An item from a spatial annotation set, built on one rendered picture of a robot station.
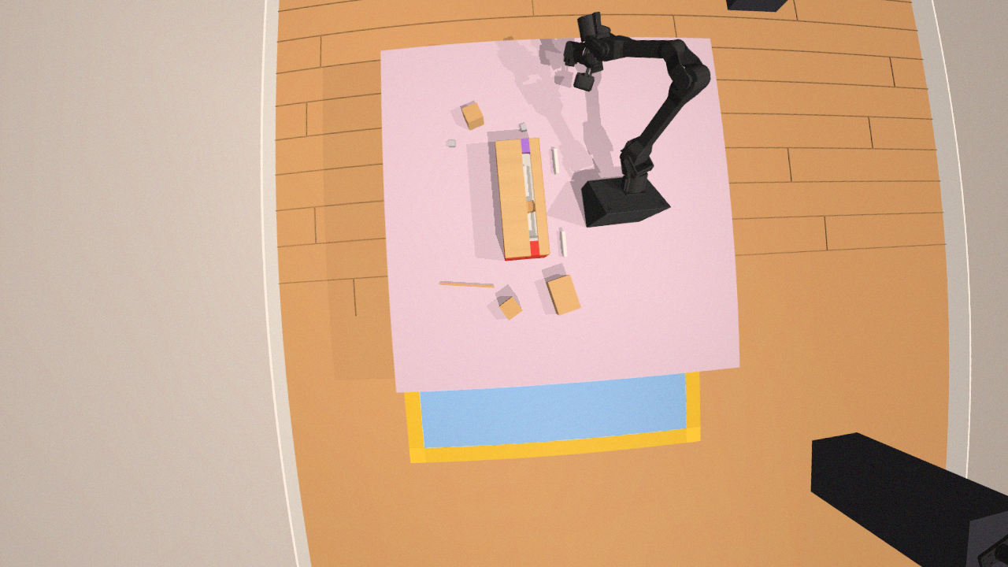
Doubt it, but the brown cube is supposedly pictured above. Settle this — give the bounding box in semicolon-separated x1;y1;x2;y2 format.
462;103;484;130
499;296;522;320

